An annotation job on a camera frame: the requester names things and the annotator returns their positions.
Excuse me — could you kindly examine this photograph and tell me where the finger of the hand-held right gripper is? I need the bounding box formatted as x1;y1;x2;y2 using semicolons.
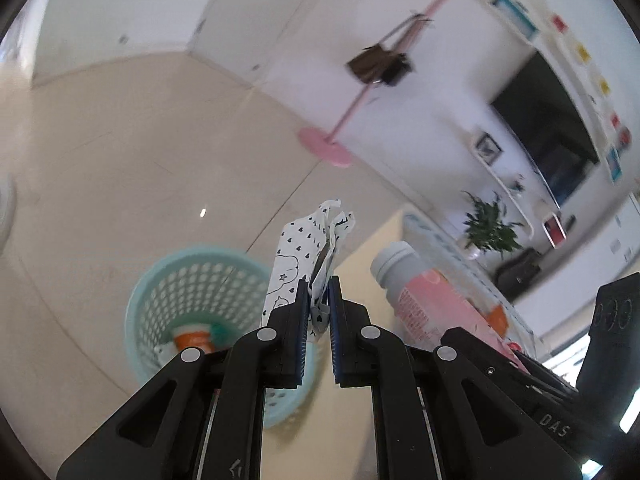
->
441;327;584;462

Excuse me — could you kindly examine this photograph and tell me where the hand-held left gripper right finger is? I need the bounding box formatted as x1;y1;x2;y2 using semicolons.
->
327;275;584;480

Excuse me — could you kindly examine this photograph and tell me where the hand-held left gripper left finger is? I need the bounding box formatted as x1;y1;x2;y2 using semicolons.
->
56;279;311;480

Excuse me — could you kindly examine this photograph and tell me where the white heart-print wrapper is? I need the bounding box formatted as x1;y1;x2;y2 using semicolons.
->
260;200;357;345

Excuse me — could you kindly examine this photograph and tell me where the pink bottle with white cap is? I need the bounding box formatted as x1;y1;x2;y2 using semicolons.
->
370;241;533;375

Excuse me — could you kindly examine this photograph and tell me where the teal plastic mesh basket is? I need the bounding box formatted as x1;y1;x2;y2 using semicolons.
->
125;245;322;429

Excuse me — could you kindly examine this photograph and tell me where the orange and white cup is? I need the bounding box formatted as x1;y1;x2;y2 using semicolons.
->
172;324;215;357

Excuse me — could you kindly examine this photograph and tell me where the dark bag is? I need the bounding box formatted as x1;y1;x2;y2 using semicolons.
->
494;248;544;302

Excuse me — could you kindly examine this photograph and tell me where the green potted plant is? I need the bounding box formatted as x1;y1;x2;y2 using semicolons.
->
460;191;526;262

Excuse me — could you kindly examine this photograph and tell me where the pink coat stand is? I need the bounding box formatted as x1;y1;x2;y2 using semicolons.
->
298;0;512;169

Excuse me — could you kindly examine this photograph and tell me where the brown hanging bag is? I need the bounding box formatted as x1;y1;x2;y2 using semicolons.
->
346;46;397;86

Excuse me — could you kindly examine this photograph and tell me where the black hanging bag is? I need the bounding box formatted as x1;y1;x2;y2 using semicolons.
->
382;52;414;87

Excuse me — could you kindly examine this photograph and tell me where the red photo frame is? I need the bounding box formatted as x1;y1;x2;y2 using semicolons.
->
542;213;569;249

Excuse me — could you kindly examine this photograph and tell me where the white curved wall shelf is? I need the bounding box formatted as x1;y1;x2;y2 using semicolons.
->
470;132;562;242

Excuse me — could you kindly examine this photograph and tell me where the small blue-framed wall picture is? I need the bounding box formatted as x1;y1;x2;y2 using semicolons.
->
604;145;624;182

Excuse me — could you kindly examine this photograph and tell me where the black wall television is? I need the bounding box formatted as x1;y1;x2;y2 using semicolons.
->
489;52;601;209

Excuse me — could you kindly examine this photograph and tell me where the small dark picture frame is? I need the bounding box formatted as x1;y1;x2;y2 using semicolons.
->
472;131;503;165

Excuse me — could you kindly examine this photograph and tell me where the row of small coloured wall cards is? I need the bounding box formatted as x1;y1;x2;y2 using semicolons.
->
550;14;633;150

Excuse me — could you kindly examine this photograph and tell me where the blue-framed wall poster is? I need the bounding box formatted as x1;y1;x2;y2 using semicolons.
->
489;0;542;42

